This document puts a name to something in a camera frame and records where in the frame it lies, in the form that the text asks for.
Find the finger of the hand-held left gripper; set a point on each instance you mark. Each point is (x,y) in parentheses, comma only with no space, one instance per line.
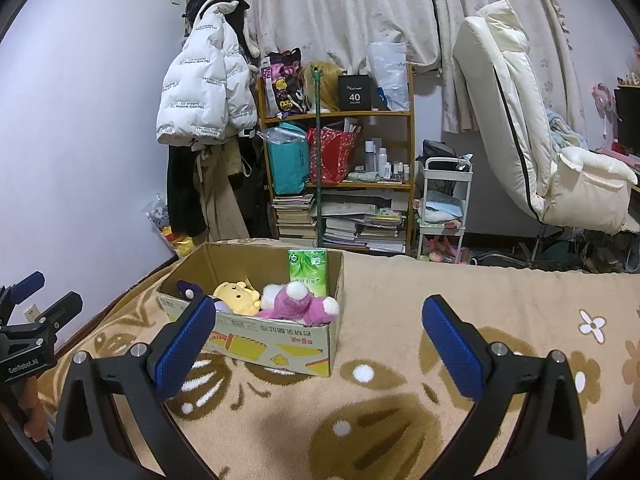
(60,310)
(25,285)

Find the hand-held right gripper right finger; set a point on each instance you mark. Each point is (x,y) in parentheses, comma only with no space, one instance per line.
(452,347)

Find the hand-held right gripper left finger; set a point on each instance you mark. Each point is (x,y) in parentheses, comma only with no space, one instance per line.
(185,345)

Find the purple plush toy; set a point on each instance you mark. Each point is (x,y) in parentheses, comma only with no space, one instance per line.
(187,290)

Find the yellow plush toy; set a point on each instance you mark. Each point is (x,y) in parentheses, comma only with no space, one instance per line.
(237,297)

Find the printed cardboard box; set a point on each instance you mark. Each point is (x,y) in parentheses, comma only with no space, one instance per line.
(280,350)

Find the pink plush toy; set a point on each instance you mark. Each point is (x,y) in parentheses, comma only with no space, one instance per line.
(300,305)

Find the green tissue pack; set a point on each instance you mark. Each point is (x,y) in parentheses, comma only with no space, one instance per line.
(307,270)

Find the person's left hand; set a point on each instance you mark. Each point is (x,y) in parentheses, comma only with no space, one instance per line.
(35,422)

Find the beige butterfly blanket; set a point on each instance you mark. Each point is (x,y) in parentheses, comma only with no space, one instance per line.
(400,310)

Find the plastic bag of toys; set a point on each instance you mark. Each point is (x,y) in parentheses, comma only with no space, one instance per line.
(170,230)

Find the white trolley cart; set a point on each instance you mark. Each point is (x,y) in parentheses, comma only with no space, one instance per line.
(445,210)

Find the beige trousers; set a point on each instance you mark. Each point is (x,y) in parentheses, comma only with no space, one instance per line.
(220,195)

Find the black garment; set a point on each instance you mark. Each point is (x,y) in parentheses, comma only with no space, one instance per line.
(185,190)

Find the stack of books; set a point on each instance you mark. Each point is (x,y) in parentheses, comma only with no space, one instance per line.
(350,230)

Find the group of cosmetic bottles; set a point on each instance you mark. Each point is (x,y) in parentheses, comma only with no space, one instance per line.
(382,160)

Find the teal shopping bag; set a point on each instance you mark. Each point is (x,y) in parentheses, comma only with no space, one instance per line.
(287,165)

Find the wooden shelf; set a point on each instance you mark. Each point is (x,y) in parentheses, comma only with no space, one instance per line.
(411,135)

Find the red gift bag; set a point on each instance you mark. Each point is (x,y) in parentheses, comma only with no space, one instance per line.
(332,157)

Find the green pole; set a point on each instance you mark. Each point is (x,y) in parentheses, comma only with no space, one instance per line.
(318,160)

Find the cream recliner chair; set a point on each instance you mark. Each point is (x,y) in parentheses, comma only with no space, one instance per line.
(515,125)

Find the white puffer jacket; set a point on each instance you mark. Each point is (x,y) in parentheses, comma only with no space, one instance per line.
(200,75)

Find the black box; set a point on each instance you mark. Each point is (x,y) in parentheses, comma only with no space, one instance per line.
(355,94)

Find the patterned cartoon bag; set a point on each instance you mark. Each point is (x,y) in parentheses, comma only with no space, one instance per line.
(282,85)

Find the clear plastic bag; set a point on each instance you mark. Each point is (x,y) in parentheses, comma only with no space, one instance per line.
(390,75)

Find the blonde wig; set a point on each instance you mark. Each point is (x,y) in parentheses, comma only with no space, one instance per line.
(330,85)

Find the pink desk fan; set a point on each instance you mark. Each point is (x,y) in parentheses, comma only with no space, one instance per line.
(605,100)

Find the black monitor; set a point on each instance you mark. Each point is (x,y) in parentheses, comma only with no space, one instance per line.
(629,115)

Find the floral curtain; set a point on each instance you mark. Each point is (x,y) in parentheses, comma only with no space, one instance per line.
(350,10)

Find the wall socket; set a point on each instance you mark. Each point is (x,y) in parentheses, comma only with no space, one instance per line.
(33,313)

